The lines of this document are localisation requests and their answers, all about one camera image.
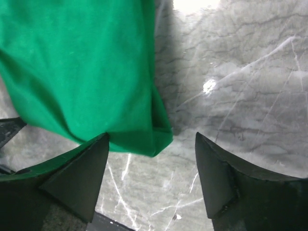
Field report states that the green t shirt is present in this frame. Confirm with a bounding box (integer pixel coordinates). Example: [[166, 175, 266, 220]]
[[0, 0, 173, 157]]

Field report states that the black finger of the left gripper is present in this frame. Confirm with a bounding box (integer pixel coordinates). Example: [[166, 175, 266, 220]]
[[0, 117, 26, 148]]

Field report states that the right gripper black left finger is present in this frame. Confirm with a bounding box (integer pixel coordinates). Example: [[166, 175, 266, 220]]
[[0, 134, 109, 231]]

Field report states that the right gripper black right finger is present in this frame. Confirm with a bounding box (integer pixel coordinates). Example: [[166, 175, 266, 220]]
[[195, 133, 308, 231]]

